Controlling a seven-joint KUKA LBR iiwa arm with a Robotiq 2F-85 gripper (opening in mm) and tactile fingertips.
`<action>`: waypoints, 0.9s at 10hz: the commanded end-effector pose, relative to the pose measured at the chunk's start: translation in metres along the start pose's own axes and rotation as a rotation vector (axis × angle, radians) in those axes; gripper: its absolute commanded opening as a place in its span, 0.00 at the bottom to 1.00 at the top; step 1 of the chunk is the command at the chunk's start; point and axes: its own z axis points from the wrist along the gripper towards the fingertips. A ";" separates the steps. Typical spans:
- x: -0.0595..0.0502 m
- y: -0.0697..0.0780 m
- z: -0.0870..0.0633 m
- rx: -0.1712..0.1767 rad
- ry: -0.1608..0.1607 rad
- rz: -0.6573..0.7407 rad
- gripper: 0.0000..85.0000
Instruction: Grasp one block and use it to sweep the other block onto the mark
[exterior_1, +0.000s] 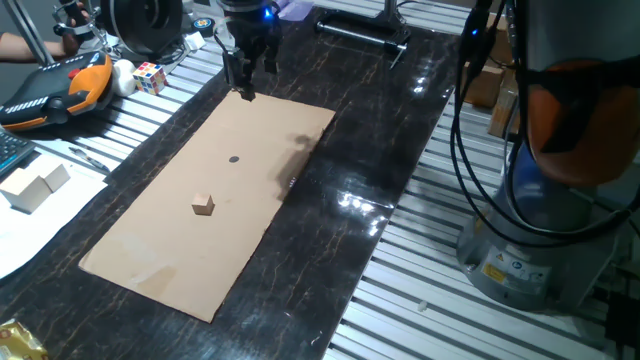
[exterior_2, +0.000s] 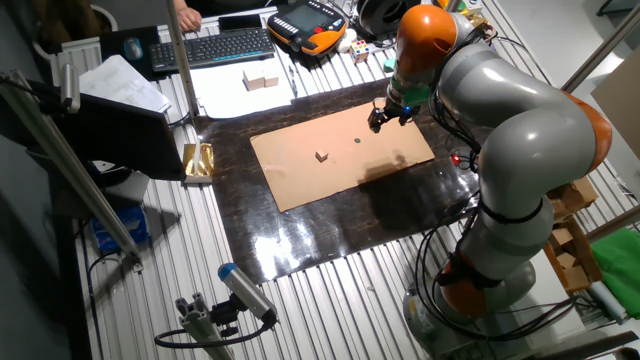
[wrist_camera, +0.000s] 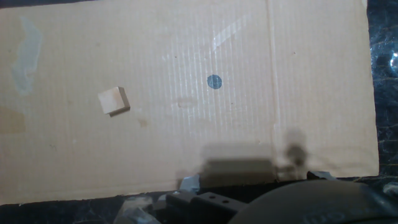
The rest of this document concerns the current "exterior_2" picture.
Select black mouse pad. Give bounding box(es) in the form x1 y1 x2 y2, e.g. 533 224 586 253
98 25 161 81

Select green cloth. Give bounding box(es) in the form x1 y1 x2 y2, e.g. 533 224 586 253
589 227 640 320

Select black smartphone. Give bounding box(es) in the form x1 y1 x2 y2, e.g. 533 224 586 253
218 13 264 34

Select white paper stack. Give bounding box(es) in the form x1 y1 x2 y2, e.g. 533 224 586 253
78 53 172 114

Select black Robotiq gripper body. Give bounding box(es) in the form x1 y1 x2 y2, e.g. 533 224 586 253
390 97 417 126

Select upright aluminium profile post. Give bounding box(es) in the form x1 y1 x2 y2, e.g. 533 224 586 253
164 0 200 119

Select white paper sheet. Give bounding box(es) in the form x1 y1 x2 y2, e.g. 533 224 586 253
189 57 296 120

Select aluminium frame strut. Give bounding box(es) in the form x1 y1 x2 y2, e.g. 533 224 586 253
562 2 640 94

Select white small boxes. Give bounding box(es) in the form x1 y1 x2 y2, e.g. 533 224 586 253
242 67 266 92

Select person's bare hand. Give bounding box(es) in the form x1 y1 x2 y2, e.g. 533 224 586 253
175 3 204 34

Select brown cardboard sheet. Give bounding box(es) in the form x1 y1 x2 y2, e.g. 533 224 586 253
249 98 436 213

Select black filament spool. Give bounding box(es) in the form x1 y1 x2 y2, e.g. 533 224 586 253
355 0 424 39

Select orange black teach pendant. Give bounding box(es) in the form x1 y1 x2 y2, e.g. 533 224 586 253
266 0 349 57

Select green wrist adapter plate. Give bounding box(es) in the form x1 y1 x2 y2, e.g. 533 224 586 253
389 74 432 107

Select white tape roll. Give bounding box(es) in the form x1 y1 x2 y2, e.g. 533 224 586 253
335 28 359 54

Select small open cardboard box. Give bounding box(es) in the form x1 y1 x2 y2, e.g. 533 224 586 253
547 175 600 221

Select colourful puzzle cube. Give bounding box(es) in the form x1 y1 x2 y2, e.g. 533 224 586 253
349 39 371 65

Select slanted aluminium profile beam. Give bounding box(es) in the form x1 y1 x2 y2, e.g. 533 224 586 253
0 69 144 271

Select dark marble pattern mat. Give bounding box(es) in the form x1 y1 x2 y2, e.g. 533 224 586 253
193 78 484 285

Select black laptop screen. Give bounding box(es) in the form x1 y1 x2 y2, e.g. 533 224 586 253
29 92 186 182

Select grey computer mouse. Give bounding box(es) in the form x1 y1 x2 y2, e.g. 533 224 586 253
123 36 145 62

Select silver depth camera blue end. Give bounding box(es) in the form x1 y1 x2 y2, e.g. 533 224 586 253
217 262 279 326

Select black camera cable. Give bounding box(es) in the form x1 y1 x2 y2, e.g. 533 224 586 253
153 317 276 350

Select blue box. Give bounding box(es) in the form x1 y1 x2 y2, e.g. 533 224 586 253
90 205 150 254

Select grey aluminium camera mount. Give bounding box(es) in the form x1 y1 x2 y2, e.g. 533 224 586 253
174 292 236 360

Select black computer keyboard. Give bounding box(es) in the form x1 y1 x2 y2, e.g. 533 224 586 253
148 28 276 75

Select large open cardboard box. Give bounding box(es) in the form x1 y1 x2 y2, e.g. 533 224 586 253
543 217 605 295

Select gold foil packet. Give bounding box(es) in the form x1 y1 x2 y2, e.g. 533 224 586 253
182 142 216 184

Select brown board panel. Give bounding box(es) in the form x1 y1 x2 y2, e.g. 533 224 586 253
591 47 640 161

